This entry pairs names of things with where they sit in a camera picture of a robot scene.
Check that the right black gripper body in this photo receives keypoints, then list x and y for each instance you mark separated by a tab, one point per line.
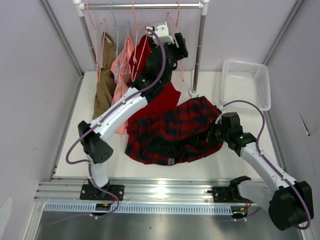
216	132

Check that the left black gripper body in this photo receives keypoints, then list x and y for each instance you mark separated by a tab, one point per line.
177	53

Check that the pink wire hanger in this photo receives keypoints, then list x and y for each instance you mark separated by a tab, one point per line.
174	28

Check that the red plaid skirt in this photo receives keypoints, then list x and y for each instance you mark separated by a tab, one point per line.
177	136

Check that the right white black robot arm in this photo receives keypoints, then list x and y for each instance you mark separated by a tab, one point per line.
288	202

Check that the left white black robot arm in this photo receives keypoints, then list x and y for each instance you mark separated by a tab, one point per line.
152	81

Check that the pink hanger holding red skirt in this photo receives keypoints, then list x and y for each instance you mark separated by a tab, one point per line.
138	42

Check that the pink skirt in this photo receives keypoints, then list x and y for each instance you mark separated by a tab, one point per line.
122	71

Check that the pink hanger far left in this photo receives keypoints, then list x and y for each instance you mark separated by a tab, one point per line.
99	26

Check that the brown skirt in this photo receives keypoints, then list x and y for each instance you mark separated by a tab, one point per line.
106	86

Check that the white plastic basket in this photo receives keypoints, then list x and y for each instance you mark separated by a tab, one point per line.
245	81

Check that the metal clothes rack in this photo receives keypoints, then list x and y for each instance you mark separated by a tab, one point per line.
201	5

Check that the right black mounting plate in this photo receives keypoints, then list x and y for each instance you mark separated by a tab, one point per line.
226	194

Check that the black mounting plate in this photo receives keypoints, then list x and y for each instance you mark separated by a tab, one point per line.
90	193
226	194

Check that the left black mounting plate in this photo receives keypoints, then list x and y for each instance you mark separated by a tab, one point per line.
90	193

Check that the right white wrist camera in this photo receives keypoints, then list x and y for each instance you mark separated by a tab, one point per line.
220	110

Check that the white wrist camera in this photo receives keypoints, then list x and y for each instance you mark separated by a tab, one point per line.
220	110
162	31

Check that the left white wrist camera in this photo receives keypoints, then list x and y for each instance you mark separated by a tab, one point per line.
162	31

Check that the blue wire hanger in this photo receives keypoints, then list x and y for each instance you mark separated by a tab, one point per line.
125	26

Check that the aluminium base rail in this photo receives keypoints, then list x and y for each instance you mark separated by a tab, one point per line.
151	196

